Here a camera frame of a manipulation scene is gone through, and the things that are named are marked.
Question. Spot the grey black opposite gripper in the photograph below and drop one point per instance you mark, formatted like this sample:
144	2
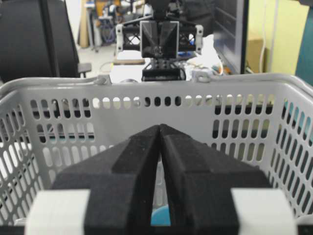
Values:
161	41

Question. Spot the right gripper black foam left finger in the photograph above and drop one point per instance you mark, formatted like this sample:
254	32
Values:
110	193

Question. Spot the right gripper black foam right finger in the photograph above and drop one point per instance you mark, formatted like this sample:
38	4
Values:
215	194

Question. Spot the blue object in basket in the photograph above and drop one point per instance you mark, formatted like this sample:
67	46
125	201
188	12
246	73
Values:
161	217

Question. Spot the white plastic shopping basket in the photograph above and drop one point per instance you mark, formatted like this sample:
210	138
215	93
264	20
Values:
47	124

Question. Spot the dark computer monitor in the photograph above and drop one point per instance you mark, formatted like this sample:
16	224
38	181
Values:
230	33

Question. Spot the cardboard box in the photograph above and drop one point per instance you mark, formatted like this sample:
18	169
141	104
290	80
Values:
253	53

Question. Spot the black office chair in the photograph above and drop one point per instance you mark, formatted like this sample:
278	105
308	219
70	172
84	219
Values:
32	45

